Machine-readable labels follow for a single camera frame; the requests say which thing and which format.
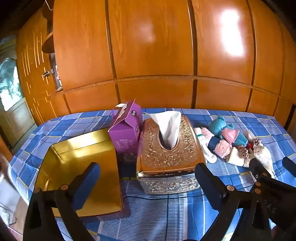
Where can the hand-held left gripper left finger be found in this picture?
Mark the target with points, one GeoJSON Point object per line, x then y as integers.
{"type": "Point", "coordinates": [87, 185]}

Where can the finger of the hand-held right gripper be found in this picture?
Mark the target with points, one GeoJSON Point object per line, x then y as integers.
{"type": "Point", "coordinates": [256, 168]}
{"type": "Point", "coordinates": [289, 164]}

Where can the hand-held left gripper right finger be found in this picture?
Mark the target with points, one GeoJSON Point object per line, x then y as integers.
{"type": "Point", "coordinates": [207, 182]}

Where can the beige cloth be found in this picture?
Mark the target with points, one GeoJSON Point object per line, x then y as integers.
{"type": "Point", "coordinates": [235, 157]}

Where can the red soft toy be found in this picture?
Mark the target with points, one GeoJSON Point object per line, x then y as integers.
{"type": "Point", "coordinates": [249, 146]}

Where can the pink fluffy sock navy band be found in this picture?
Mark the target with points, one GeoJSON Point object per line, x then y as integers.
{"type": "Point", "coordinates": [219, 147]}

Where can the light pink cloth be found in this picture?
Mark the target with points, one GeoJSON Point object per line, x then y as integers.
{"type": "Point", "coordinates": [207, 134]}

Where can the purple carton box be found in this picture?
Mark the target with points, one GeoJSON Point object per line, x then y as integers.
{"type": "Point", "coordinates": [124, 136]}

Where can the white cloth bag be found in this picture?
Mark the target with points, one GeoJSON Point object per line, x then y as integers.
{"type": "Point", "coordinates": [263, 155]}

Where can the white sock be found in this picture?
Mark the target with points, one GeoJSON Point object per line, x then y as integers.
{"type": "Point", "coordinates": [208, 153]}

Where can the ornate gold tissue box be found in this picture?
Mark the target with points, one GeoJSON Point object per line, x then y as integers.
{"type": "Point", "coordinates": [171, 153]}

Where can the blue plaid bed sheet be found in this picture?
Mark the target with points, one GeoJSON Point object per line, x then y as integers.
{"type": "Point", "coordinates": [76, 120]}

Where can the white tissue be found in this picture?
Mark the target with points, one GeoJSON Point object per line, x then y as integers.
{"type": "Point", "coordinates": [168, 127]}

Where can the room door with glass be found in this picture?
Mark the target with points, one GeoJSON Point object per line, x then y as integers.
{"type": "Point", "coordinates": [13, 120]}

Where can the clothes inside wardrobe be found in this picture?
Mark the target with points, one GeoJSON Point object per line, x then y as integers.
{"type": "Point", "coordinates": [57, 78]}

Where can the rounded dark wooden shelf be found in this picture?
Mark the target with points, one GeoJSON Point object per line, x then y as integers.
{"type": "Point", "coordinates": [48, 44]}

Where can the wooden wardrobe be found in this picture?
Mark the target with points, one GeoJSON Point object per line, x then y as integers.
{"type": "Point", "coordinates": [150, 46]}

